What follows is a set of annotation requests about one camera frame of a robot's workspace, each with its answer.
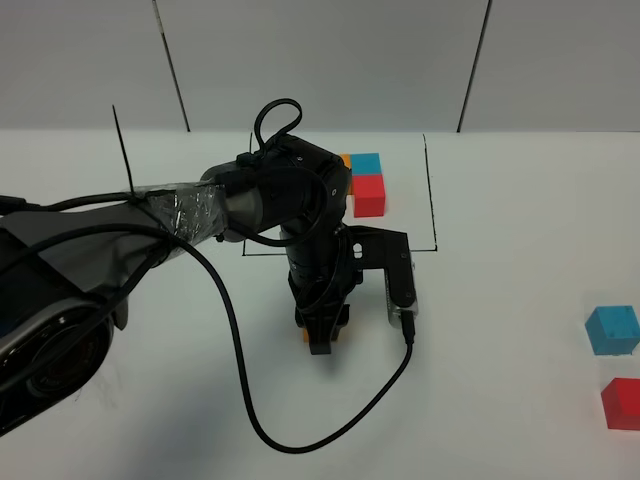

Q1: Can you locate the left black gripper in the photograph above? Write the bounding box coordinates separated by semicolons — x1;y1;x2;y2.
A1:
287;223;362;355

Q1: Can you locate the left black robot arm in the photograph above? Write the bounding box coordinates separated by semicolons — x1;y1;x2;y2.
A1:
1;134;353;433

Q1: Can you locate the red template cube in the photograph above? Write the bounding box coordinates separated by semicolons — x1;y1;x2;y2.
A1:
352;174;386;218

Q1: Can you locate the blue template cube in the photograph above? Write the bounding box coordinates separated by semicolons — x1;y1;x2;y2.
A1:
350;153;382;176

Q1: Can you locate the orange template cube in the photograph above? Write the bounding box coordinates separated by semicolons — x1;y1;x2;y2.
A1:
340;153;353;196

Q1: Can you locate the black zip tie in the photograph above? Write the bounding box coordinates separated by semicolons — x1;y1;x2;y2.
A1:
111;104;136;197

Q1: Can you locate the black camera cable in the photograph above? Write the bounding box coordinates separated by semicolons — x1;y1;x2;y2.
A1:
0;98;416;455

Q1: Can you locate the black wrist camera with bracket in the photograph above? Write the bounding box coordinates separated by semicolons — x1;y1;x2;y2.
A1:
349;226;418;333

